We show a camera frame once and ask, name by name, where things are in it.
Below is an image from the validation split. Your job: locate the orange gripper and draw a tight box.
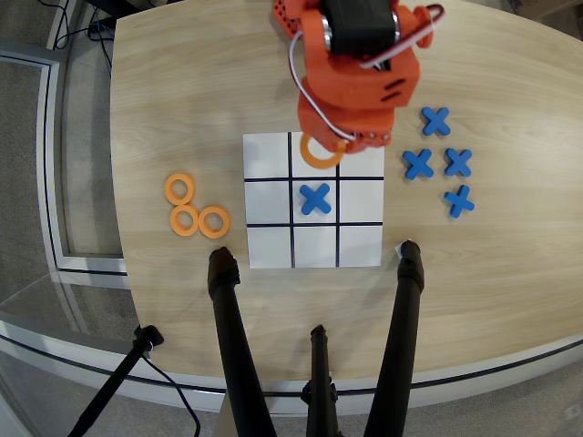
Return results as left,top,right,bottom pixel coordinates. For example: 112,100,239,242
297,45,421,155

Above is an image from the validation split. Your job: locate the orange ring piece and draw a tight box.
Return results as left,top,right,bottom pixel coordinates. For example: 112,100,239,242
169,203,202,237
198,205,232,239
164,172,198,206
300,131,345,170

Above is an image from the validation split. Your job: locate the orange lattice robot base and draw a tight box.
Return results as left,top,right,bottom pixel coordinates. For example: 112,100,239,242
271,0,305,41

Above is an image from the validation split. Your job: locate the white tic-tac-toe board sheet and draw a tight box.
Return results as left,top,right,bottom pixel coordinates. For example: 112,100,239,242
241,130,386,269

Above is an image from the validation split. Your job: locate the blue cross piece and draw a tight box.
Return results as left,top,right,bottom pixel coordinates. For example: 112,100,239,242
443,184,476,220
299,182,332,217
420,106,453,137
402,147,435,180
443,147,474,178

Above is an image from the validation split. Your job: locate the short black tripod leg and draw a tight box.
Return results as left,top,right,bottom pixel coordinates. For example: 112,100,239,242
300,323,342,437

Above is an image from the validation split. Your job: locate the thin black stand pole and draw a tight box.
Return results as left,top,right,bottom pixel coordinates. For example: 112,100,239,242
66,324,166,437

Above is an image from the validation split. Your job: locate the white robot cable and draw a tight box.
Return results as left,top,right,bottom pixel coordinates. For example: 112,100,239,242
288,3,446,143

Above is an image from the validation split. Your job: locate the bundle of dark floor cables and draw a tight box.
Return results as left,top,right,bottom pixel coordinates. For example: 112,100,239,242
51,0,114,70

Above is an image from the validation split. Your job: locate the grey metal floor frame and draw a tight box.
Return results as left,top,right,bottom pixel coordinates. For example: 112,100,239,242
0,49,130,279

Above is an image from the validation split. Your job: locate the black cable on floor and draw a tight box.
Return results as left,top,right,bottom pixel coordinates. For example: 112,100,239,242
139,353,202,437

